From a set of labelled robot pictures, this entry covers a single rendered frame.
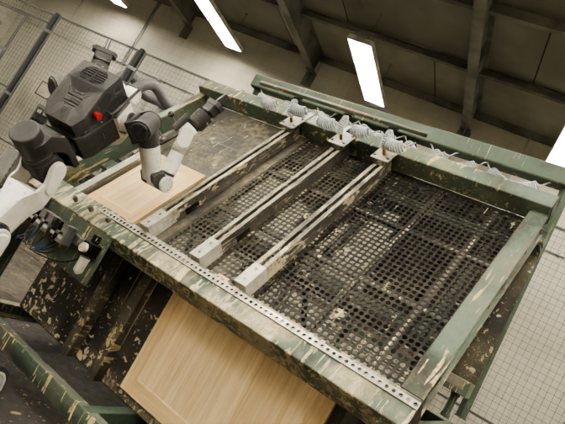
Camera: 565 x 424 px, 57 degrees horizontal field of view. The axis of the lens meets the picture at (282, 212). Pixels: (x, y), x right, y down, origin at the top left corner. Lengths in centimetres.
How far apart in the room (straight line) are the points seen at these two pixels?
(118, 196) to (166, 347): 80
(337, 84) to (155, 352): 642
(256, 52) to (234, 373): 725
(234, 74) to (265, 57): 56
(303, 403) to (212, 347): 47
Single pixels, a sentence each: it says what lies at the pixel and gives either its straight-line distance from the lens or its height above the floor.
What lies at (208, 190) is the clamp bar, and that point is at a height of 121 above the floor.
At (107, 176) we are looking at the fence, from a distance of 288.
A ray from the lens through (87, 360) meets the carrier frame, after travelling 275.
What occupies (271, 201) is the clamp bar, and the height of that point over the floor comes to 130.
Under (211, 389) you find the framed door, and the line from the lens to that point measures 228.
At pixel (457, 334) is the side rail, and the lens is 194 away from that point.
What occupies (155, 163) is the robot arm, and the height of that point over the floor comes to 119.
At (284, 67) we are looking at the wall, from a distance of 868.
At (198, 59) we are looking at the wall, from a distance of 936.
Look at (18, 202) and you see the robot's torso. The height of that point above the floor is 78.
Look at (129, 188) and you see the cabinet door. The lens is 278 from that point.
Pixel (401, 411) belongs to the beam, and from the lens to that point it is 174.
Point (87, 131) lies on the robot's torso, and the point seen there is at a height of 115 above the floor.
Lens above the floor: 104
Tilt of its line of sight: 6 degrees up
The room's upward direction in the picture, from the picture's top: 29 degrees clockwise
